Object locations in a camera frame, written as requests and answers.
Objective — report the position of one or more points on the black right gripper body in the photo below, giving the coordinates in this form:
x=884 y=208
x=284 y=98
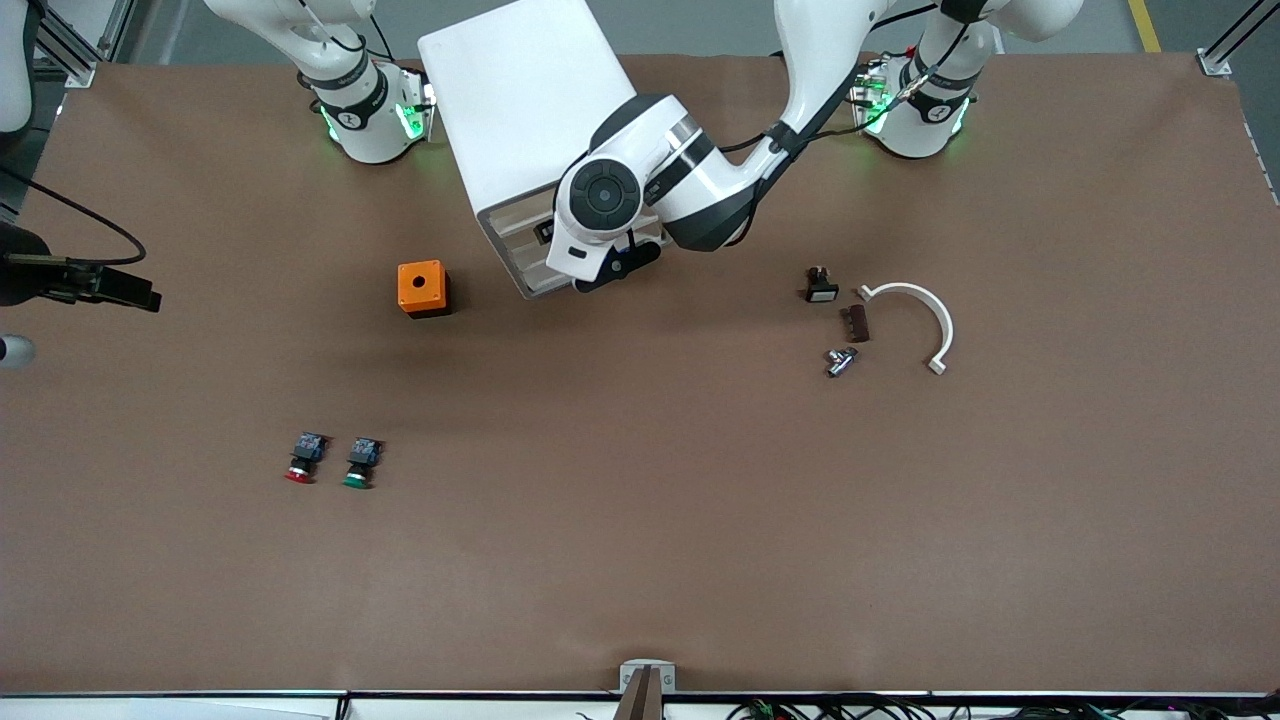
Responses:
x=22 y=276

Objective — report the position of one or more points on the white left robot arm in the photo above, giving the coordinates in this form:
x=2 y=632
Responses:
x=700 y=190

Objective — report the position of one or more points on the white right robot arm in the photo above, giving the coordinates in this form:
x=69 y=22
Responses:
x=365 y=130

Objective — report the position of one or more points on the red push button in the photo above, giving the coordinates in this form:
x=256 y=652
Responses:
x=305 y=458

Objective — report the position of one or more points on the white rectangular push button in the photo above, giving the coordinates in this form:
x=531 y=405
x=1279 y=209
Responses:
x=822 y=288

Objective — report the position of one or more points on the green push button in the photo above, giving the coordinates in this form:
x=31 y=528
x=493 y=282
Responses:
x=362 y=462

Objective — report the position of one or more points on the orange box with hole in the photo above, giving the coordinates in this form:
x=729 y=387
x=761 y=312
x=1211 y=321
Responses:
x=420 y=285

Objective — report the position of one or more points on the brown table mat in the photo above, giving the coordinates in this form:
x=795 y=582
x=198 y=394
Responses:
x=640 y=520

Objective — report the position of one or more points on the brown plastic block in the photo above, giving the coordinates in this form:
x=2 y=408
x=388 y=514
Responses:
x=855 y=324

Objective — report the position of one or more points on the aluminium frame profile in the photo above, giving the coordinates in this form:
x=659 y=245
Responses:
x=1228 y=45
x=70 y=45

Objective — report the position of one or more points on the silver metal key switch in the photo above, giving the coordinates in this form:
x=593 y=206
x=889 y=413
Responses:
x=842 y=362

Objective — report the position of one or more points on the white curved plastic bracket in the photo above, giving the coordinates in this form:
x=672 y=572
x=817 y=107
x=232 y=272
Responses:
x=940 y=315

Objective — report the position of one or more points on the white table edge rail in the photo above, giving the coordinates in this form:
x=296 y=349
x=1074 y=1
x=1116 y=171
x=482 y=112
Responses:
x=200 y=705

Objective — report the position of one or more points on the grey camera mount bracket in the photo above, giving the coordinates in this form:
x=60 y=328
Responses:
x=647 y=685

